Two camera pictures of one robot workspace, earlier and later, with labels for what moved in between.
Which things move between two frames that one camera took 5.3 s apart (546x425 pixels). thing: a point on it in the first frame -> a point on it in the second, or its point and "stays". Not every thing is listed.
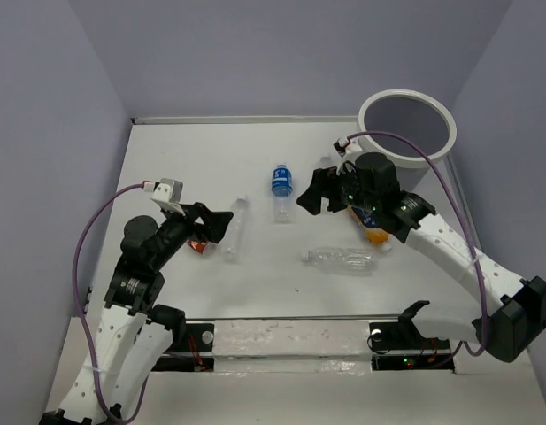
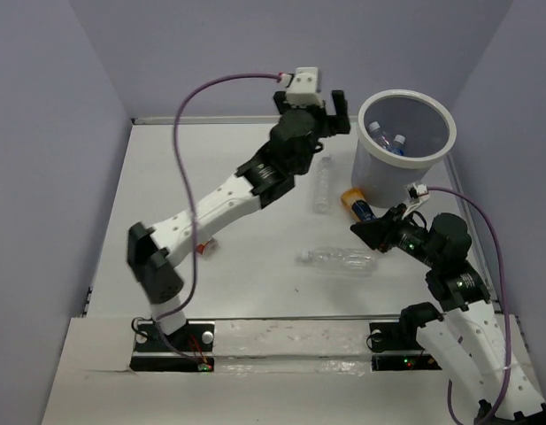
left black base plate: (198, 356) stays
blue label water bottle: (282, 189) -> (397, 146)
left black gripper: (213, 227) -> (331, 125)
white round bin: (418, 116) stays
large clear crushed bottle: (342, 260) stays
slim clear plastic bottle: (235, 244) -> (378, 135)
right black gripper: (325, 183) -> (380, 232)
